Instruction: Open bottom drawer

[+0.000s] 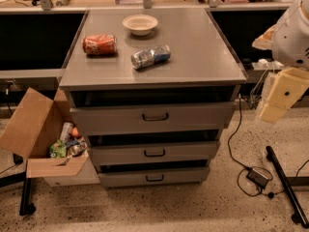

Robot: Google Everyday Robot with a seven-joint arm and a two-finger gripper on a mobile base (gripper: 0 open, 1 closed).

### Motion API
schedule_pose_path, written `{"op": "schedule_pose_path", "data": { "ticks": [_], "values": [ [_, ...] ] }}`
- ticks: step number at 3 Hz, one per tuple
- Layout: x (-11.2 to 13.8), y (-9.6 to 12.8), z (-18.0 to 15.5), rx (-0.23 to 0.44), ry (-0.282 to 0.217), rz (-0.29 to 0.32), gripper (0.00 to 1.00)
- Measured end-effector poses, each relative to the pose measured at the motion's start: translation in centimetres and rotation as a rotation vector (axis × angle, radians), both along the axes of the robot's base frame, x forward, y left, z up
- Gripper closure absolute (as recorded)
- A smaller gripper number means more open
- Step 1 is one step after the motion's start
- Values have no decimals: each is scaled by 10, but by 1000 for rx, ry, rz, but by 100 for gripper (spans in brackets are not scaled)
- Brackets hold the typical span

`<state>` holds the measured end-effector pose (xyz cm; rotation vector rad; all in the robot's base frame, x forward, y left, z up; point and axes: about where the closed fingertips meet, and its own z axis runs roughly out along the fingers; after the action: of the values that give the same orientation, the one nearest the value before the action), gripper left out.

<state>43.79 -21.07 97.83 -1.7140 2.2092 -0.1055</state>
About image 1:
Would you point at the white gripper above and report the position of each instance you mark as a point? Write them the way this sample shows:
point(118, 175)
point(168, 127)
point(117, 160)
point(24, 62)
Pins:
point(292, 39)

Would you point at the grey bottom drawer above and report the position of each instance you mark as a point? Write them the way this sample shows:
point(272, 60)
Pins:
point(154, 177)

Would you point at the grey drawer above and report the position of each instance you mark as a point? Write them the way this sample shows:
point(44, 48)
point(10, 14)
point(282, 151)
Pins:
point(161, 152)
point(154, 177)
point(152, 118)

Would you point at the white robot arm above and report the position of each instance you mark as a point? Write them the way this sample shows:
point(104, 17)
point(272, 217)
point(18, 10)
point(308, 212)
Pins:
point(288, 40)

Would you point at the grey middle drawer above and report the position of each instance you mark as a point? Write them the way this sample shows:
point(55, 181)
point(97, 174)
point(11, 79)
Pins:
point(161, 152)

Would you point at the grey drawer cabinet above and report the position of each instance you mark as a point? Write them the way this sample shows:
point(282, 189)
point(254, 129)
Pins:
point(202, 69)

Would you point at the grey top drawer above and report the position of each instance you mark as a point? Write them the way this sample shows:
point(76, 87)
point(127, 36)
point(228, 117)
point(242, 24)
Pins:
point(152, 118)

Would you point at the white power strip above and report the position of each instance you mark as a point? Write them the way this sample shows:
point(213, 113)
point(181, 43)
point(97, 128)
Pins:
point(265, 64)

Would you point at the black power adapter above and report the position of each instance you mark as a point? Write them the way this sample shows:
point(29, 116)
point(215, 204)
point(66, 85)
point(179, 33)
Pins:
point(257, 178)

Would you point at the silver blue soda can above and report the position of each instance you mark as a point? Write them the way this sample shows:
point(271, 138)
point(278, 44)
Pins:
point(150, 56)

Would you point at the white bowl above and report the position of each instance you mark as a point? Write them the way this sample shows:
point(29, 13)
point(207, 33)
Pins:
point(140, 24)

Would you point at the orange soda can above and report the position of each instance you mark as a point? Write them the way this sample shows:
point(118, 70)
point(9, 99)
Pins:
point(102, 44)

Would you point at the orange fruit in box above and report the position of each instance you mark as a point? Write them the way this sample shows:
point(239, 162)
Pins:
point(75, 133)

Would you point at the crushed can in box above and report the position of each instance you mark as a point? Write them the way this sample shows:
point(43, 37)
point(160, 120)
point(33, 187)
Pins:
point(77, 149)

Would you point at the silver can in box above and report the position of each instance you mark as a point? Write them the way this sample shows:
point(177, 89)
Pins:
point(66, 132)

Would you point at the green snack bag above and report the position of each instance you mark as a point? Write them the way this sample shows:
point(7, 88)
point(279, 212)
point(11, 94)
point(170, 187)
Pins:
point(58, 150)

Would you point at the brown cardboard box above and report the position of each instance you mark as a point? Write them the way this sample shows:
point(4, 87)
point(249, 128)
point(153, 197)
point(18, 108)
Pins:
point(35, 125)

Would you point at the black stand leg left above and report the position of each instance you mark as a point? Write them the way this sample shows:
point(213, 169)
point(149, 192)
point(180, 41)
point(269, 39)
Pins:
point(27, 207)

